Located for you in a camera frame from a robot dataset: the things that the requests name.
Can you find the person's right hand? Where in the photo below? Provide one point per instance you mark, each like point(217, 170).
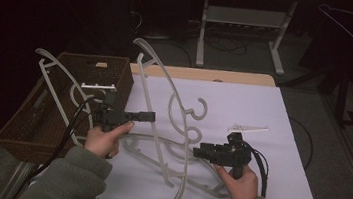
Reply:
point(243, 187)

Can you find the brown wicker basket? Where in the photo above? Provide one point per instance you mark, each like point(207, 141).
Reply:
point(16, 131)

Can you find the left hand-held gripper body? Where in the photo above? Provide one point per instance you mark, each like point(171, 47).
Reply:
point(110, 115)

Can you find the wooden table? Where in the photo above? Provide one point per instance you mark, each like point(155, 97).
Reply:
point(220, 75)

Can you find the white metal desk frame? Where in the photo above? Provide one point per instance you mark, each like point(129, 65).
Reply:
point(202, 32)

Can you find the black floor stand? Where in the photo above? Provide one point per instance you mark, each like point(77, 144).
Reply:
point(342, 98)

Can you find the person's left hand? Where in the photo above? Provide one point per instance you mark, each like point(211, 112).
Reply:
point(102, 143)

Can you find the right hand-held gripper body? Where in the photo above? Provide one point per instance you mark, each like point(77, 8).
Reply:
point(232, 154)

